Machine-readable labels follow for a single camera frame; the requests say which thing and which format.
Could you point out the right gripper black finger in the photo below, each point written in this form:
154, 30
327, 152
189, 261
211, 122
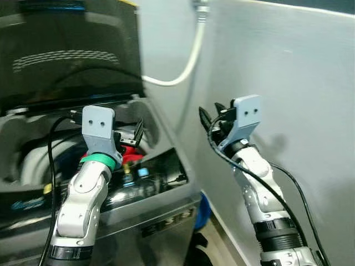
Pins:
206, 119

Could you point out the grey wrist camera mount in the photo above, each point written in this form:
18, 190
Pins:
99, 124
247, 113

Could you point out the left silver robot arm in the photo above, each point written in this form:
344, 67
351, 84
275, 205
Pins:
83, 194

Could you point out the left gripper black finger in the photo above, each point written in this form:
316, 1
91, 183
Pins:
138, 133

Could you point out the dark glossy washer lid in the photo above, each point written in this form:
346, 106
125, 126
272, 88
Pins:
66, 55

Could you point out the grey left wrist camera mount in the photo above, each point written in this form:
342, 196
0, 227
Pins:
99, 124

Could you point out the grey top-loading washing machine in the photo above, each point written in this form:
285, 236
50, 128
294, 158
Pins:
166, 221

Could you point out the blue plastic laundry basin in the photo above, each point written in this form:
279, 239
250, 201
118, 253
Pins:
202, 210

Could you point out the red garment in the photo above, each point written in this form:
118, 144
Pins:
130, 155

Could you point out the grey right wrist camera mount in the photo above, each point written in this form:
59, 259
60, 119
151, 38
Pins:
247, 113

